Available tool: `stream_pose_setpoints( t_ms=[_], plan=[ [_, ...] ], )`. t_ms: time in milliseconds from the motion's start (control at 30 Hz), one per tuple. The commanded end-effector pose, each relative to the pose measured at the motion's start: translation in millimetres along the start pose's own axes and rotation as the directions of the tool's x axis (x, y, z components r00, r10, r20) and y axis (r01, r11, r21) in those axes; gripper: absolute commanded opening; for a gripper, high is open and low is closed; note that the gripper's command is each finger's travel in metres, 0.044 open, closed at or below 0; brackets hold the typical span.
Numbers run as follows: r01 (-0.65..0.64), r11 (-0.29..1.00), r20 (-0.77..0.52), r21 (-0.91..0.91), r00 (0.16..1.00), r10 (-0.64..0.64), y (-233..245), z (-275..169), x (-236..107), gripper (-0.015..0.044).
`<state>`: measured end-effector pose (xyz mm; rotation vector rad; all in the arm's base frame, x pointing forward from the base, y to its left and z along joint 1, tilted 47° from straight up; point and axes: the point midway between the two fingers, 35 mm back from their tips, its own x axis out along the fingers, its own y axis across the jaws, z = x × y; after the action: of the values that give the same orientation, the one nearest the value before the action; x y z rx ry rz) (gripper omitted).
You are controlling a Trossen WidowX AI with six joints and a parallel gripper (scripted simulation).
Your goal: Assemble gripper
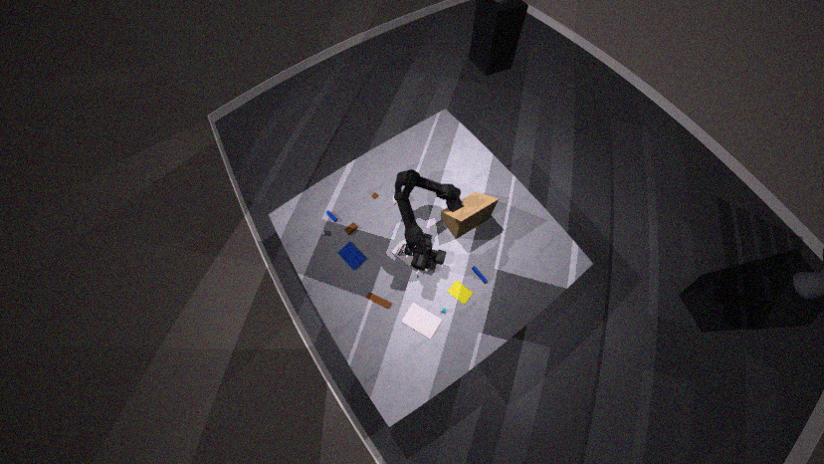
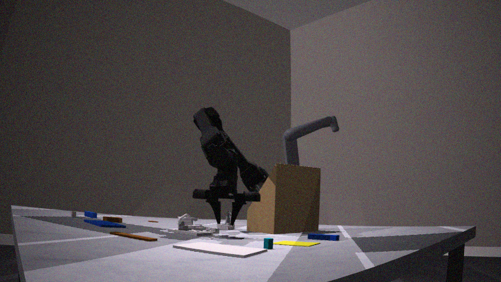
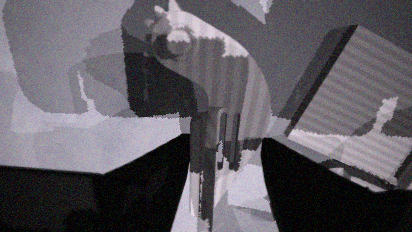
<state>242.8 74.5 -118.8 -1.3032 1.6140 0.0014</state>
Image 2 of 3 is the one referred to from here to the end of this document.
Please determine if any brown flat bar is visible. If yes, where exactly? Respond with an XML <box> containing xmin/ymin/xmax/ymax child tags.
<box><xmin>110</xmin><ymin>232</ymin><xmax>157</xmax><ymax>241</ymax></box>

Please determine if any blue flat plate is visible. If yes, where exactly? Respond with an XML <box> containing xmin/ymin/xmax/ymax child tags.
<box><xmin>84</xmin><ymin>220</ymin><xmax>126</xmax><ymax>228</ymax></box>

